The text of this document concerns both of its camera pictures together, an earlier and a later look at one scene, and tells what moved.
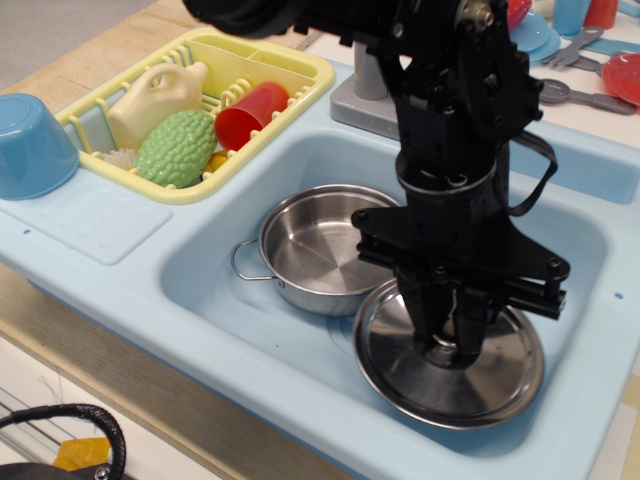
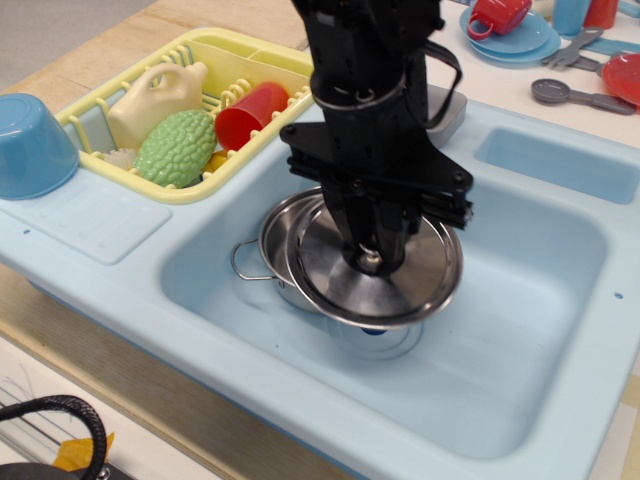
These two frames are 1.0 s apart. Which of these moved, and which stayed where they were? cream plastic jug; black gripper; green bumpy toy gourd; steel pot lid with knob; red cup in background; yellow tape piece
Moved: black gripper; steel pot lid with knob
Stayed: yellow tape piece; cream plastic jug; red cup in background; green bumpy toy gourd
